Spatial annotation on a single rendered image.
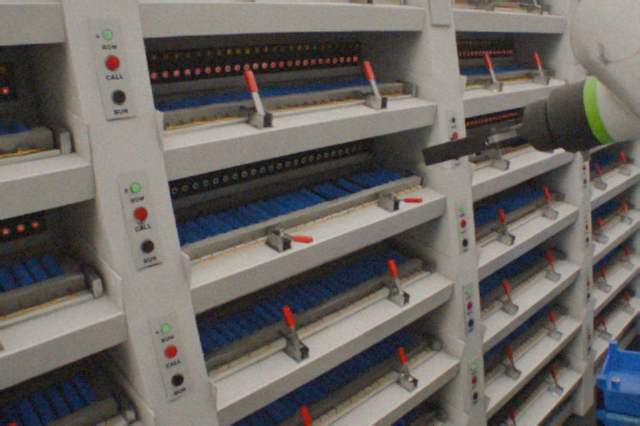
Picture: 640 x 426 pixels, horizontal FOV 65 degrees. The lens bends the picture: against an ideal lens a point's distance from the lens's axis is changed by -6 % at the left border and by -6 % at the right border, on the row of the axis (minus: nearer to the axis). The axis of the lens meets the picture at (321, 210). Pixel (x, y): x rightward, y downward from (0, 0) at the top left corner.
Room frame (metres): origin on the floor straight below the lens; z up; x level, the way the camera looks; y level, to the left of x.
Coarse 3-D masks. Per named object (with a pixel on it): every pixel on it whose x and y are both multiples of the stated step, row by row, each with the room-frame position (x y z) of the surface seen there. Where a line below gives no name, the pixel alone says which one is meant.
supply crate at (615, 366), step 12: (612, 348) 1.16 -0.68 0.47; (612, 360) 1.16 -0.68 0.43; (624, 360) 1.16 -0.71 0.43; (636, 360) 1.14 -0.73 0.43; (612, 372) 1.15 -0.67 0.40; (624, 372) 1.14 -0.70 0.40; (636, 372) 1.13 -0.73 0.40; (600, 384) 1.02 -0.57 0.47; (624, 384) 1.09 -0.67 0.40; (636, 384) 1.09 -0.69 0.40; (600, 396) 1.02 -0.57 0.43; (612, 396) 1.00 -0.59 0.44; (624, 396) 0.99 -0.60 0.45; (636, 396) 0.97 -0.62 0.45; (600, 408) 1.02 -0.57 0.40; (612, 408) 1.00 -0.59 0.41; (624, 408) 0.99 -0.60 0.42; (636, 408) 0.97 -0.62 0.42
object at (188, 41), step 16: (288, 32) 1.11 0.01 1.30; (304, 32) 1.14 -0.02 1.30; (320, 32) 1.17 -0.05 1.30; (336, 32) 1.20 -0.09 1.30; (352, 32) 1.24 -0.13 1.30; (464, 32) 1.54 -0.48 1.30; (480, 32) 1.59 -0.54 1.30; (496, 32) 1.66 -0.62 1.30; (0, 48) 0.76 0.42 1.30; (16, 48) 0.78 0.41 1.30; (160, 48) 0.93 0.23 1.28; (176, 48) 0.95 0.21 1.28; (192, 48) 0.97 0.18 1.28; (16, 64) 0.77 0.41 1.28; (16, 80) 0.77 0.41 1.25; (32, 80) 0.78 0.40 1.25; (288, 80) 1.10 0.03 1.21; (32, 96) 0.78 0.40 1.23; (16, 112) 0.76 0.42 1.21; (32, 112) 0.78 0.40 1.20; (304, 176) 1.10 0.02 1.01; (48, 224) 0.77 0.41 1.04; (64, 240) 0.78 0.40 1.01; (304, 272) 1.08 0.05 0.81; (224, 304) 0.95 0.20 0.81
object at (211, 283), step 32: (352, 160) 1.16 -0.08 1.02; (384, 160) 1.21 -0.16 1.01; (416, 160) 1.14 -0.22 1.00; (224, 192) 0.94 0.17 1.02; (416, 192) 1.09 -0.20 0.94; (320, 224) 0.92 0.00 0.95; (352, 224) 0.93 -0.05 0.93; (384, 224) 0.96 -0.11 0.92; (416, 224) 1.04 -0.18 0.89; (224, 256) 0.79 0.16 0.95; (256, 256) 0.80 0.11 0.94; (288, 256) 0.81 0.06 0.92; (320, 256) 0.86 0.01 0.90; (192, 288) 0.70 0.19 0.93; (224, 288) 0.74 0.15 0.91; (256, 288) 0.78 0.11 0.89
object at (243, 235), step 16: (416, 176) 1.12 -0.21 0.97; (368, 192) 1.01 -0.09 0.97; (320, 208) 0.92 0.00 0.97; (336, 208) 0.95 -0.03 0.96; (256, 224) 0.85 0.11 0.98; (272, 224) 0.85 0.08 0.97; (288, 224) 0.88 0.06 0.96; (304, 224) 0.89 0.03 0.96; (208, 240) 0.79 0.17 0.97; (224, 240) 0.79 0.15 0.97; (240, 240) 0.81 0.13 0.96; (256, 240) 0.82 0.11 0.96; (192, 256) 0.76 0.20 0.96
